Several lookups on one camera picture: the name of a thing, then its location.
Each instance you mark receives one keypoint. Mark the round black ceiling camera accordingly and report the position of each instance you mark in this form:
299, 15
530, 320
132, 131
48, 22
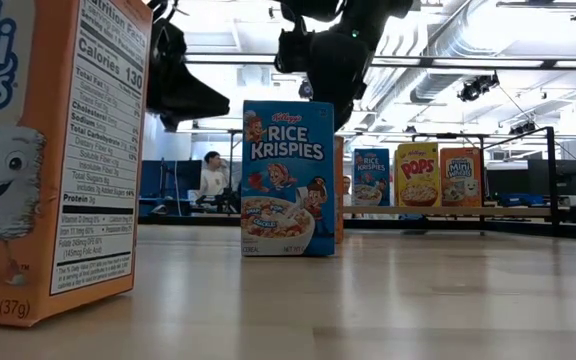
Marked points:
305, 91

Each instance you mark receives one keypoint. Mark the orange Mini Wheats cereal box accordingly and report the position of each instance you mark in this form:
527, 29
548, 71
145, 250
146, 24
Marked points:
339, 200
463, 175
43, 150

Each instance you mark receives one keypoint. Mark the black metal frame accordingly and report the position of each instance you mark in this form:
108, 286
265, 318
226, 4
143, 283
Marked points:
188, 220
550, 190

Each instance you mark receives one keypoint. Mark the blue plastic container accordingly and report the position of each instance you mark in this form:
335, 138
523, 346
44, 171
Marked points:
518, 200

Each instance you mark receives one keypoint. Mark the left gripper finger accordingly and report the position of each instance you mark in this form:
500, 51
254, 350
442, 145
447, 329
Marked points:
193, 119
198, 100

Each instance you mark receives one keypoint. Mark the silver ventilation duct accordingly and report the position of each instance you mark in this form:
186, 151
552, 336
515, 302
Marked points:
435, 85

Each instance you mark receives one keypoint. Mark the blue Rice Krispies cereal box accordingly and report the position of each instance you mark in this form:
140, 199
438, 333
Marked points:
288, 150
371, 170

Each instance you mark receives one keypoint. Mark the yellow Corn Pops cereal box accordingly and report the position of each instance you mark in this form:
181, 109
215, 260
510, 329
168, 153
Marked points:
418, 175

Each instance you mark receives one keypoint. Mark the black monitor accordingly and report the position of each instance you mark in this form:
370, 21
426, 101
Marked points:
558, 177
507, 181

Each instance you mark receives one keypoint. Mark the black ceiling light rail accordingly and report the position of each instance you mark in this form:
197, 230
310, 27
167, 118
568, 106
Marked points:
426, 62

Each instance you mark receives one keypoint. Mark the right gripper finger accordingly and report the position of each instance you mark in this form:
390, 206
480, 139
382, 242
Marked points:
342, 114

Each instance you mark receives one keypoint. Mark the person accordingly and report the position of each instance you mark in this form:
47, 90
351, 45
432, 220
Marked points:
213, 182
348, 195

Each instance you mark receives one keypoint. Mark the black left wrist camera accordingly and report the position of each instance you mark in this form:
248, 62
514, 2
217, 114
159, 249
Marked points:
170, 40

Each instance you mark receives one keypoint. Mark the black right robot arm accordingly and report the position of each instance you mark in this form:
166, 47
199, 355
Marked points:
368, 15

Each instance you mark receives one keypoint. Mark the black spotlight cluster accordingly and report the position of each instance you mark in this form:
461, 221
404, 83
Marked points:
475, 89
523, 128

